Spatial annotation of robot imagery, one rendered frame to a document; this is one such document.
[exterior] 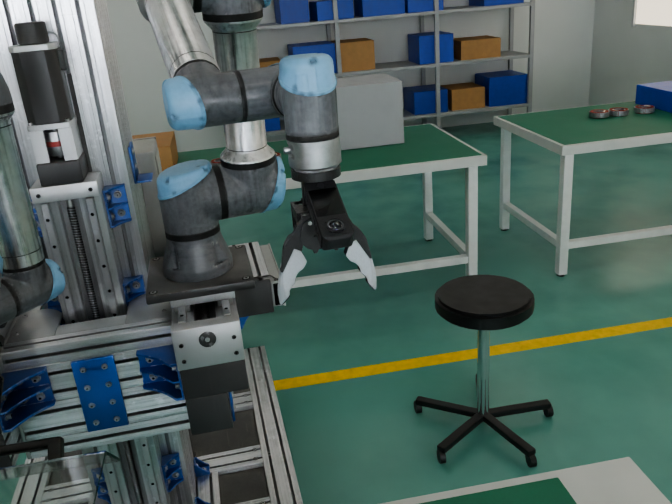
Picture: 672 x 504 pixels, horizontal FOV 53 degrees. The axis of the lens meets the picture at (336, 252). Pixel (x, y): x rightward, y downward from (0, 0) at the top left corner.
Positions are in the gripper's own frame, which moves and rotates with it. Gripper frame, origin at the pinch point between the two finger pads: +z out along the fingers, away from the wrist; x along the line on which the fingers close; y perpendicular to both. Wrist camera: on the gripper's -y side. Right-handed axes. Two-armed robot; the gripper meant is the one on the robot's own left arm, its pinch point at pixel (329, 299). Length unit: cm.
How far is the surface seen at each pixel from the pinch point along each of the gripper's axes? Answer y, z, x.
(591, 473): -4, 40, -44
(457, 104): 571, 80, -250
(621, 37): 559, 28, -427
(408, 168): 216, 42, -82
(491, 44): 569, 23, -287
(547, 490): -6, 40, -34
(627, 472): -6, 40, -50
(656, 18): 503, 8, -425
